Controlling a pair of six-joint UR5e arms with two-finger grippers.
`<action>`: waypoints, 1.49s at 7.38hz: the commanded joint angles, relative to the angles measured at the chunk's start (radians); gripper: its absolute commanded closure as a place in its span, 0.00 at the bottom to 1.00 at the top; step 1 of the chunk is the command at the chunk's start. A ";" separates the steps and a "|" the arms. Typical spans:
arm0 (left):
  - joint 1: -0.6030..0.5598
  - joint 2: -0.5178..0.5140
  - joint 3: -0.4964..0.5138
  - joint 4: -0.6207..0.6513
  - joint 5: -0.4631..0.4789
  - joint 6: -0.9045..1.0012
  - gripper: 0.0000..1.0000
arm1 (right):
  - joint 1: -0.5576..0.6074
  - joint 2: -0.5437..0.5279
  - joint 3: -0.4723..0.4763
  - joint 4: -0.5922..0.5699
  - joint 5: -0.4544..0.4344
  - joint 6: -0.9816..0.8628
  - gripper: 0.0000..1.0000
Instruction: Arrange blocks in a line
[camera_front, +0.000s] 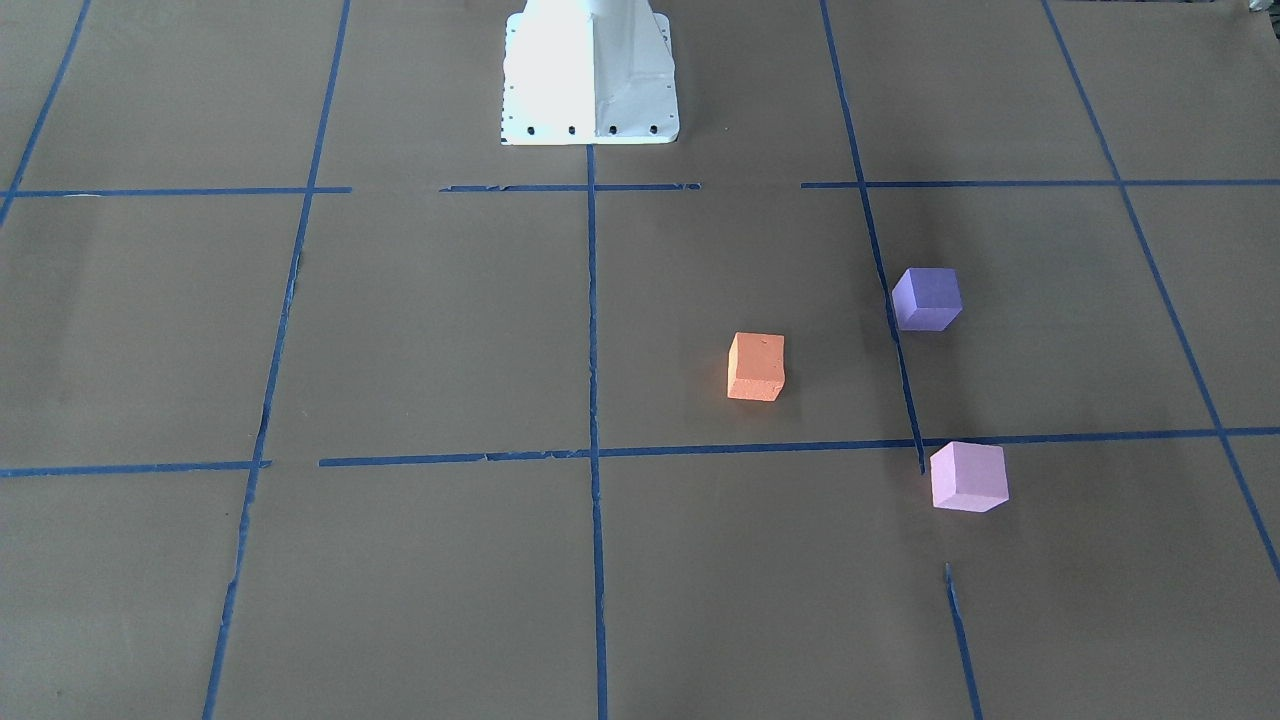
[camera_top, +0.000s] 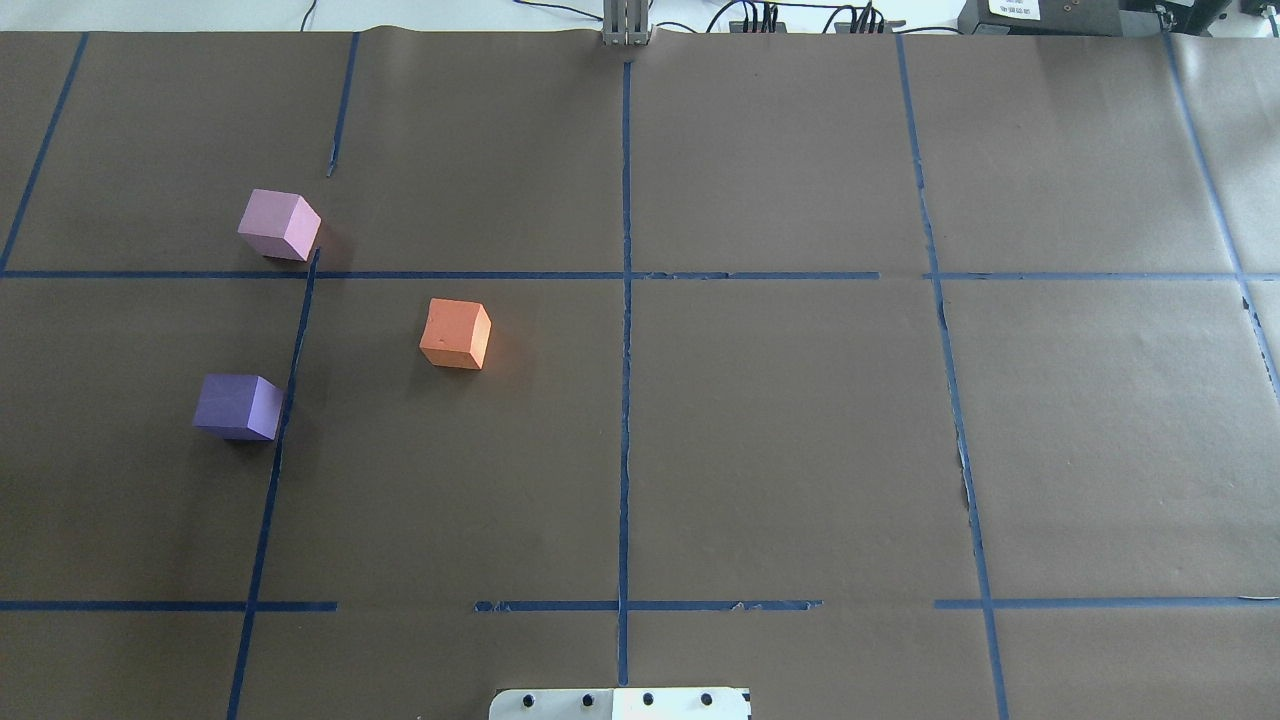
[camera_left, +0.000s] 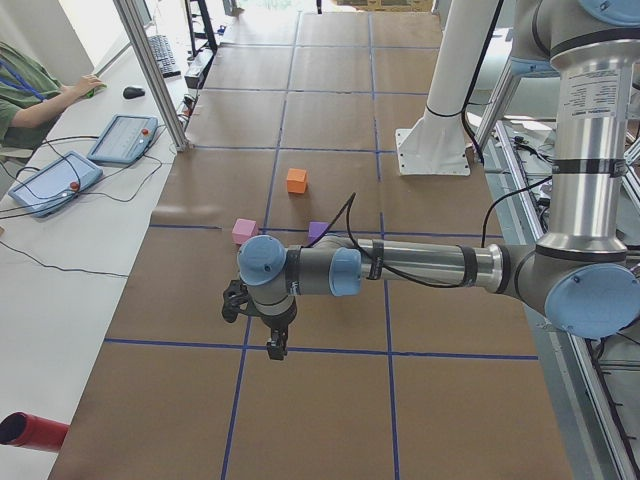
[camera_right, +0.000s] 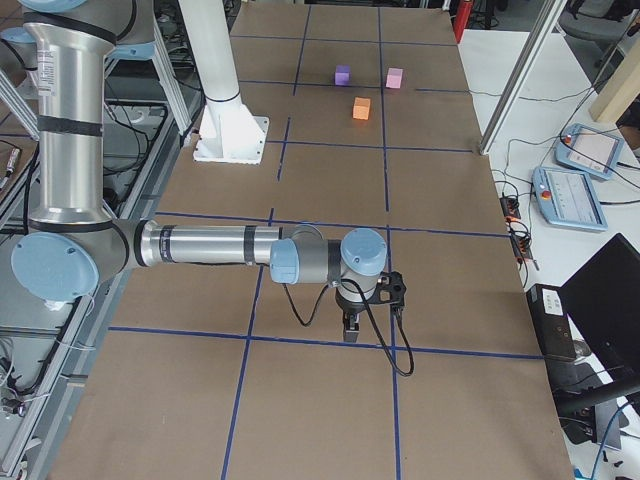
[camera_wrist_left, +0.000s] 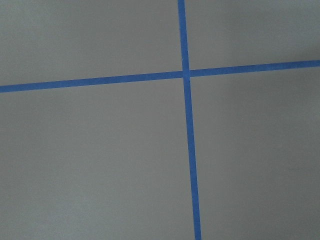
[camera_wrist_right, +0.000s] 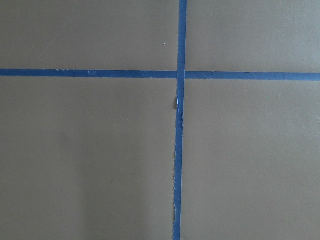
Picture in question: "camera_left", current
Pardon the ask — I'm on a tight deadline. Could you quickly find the black keyboard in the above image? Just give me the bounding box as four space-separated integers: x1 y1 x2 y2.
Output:
147 35 181 78

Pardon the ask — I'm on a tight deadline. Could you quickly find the pink foam cube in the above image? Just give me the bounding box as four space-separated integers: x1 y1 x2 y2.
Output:
232 218 259 245

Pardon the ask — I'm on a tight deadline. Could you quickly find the near blue teach pendant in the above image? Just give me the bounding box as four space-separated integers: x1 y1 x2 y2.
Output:
8 150 103 217

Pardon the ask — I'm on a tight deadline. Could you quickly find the orange foam cube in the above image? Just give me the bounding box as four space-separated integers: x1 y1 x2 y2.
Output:
286 168 308 194

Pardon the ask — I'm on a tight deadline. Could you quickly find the person's hand on desk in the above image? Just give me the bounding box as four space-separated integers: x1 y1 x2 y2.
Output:
71 74 106 98

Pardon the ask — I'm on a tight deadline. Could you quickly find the seated person green shirt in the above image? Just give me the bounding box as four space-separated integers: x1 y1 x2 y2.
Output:
1 43 88 151

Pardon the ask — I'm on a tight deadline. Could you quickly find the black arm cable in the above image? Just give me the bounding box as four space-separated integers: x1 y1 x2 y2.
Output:
304 191 556 289

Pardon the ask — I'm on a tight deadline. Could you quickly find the blue teach pendant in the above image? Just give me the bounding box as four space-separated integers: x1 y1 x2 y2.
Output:
87 114 159 165
8 150 103 217

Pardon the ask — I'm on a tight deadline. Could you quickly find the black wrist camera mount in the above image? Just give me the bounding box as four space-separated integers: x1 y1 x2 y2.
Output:
221 279 251 323

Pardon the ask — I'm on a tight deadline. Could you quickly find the red cylinder tube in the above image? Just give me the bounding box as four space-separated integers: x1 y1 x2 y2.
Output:
1 412 69 453

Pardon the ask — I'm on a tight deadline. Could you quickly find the purple foam cube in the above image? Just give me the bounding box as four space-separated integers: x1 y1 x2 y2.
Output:
308 221 328 242

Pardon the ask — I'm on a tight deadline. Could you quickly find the far blue teach pendant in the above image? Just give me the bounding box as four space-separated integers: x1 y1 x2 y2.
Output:
87 114 159 165

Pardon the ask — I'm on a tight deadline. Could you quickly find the black computer mouse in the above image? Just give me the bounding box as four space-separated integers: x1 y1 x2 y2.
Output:
122 86 145 100

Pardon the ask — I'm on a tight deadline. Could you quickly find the white pedestal column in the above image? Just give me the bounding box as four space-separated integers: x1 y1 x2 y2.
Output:
395 0 502 176

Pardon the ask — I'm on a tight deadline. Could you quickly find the aluminium frame post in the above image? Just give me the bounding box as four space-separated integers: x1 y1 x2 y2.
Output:
113 0 190 152

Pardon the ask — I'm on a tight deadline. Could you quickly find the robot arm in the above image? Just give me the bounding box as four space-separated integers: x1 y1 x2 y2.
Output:
222 1 639 360

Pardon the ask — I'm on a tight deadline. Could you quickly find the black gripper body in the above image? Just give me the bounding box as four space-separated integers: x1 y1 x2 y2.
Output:
262 315 294 345

